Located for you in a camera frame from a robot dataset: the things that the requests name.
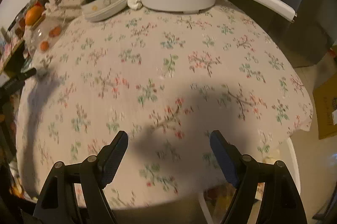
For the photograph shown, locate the white stacked bowls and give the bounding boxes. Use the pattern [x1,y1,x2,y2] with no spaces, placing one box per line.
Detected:
[80,0,127,22]

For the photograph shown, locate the cork jar lid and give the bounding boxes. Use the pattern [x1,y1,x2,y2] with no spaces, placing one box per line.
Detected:
[30,14,46,30]

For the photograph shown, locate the white plastic trash bin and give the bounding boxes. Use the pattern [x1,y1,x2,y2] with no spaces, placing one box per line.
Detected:
[198,139,307,223]

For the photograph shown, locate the small tangerine in jar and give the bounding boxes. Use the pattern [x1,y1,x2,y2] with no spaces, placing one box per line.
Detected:
[39,41,50,52]

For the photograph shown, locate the floral tablecloth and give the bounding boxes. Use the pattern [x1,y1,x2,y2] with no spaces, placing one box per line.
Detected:
[17,0,313,208]

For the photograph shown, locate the large orange fruit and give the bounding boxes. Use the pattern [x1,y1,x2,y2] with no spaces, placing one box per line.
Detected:
[25,5,44,26]

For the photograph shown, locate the clear glass jar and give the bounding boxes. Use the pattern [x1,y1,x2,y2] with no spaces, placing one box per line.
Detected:
[23,17,66,57]

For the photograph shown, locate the garlic bulb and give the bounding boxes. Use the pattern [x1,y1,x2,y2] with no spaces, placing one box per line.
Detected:
[127,0,143,10]

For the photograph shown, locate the lower cardboard box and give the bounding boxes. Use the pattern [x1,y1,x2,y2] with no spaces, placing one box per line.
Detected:
[313,74,337,139]

